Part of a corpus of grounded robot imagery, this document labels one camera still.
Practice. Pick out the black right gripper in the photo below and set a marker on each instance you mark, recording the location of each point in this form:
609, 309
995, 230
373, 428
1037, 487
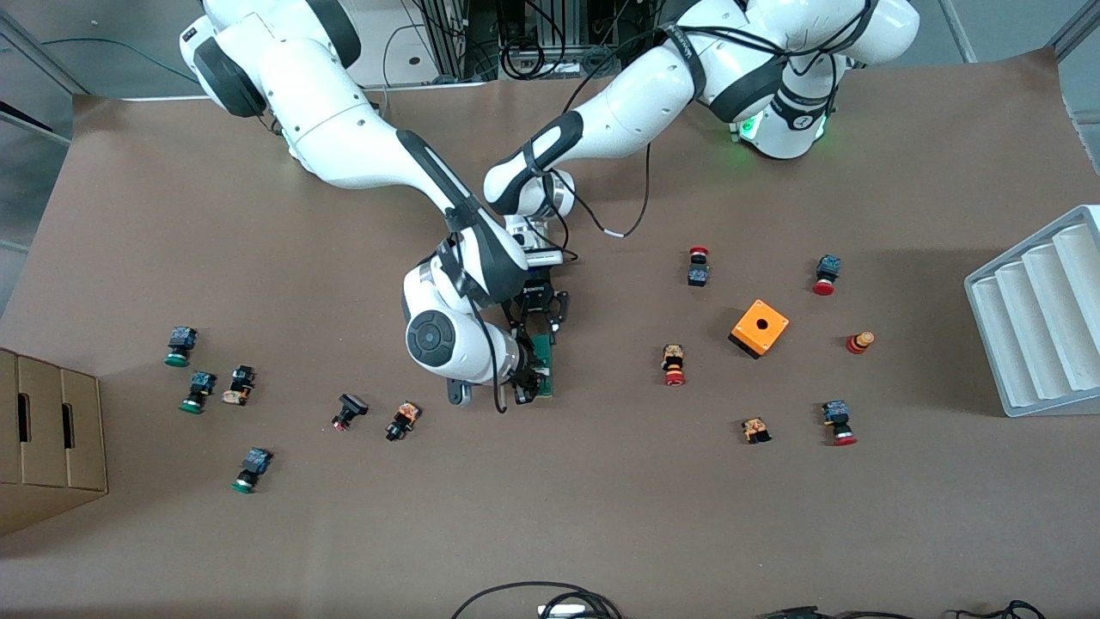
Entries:
522, 371

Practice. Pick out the brown cardboard box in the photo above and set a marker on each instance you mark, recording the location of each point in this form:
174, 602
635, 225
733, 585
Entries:
41, 430
7, 430
84, 438

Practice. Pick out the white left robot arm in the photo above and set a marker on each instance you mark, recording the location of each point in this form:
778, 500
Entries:
636, 94

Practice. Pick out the metal equipment rack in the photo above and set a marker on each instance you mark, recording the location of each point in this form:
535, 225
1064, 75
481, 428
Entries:
481, 34

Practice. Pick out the red button black body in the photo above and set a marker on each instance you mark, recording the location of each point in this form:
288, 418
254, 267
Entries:
698, 273

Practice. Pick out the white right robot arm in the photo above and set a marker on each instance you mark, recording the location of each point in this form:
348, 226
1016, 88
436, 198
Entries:
344, 129

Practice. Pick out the orange button enclosure box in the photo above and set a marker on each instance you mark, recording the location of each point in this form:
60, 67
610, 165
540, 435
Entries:
760, 331

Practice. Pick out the green mushroom push button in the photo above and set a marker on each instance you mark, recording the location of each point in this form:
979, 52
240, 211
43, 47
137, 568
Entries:
253, 468
180, 348
198, 391

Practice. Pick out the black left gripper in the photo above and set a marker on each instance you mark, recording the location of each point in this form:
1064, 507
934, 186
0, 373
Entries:
539, 301

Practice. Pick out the white ribbed plastic tray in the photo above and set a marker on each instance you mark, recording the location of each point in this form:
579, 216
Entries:
1031, 327

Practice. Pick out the grey aluminium frame bar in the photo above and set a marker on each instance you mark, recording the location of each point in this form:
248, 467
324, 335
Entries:
956, 30
43, 52
1078, 21

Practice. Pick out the red button blue body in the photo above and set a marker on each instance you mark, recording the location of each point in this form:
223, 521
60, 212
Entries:
828, 271
838, 419

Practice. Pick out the red yellow button head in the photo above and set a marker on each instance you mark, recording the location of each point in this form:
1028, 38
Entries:
859, 342

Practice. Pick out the red button orange block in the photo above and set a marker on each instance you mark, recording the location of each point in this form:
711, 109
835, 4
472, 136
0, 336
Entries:
674, 363

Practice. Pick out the orange contact block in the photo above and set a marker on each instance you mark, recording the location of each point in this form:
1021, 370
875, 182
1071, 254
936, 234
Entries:
755, 429

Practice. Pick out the black square button red terminals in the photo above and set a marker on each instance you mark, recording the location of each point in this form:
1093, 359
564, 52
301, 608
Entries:
350, 408

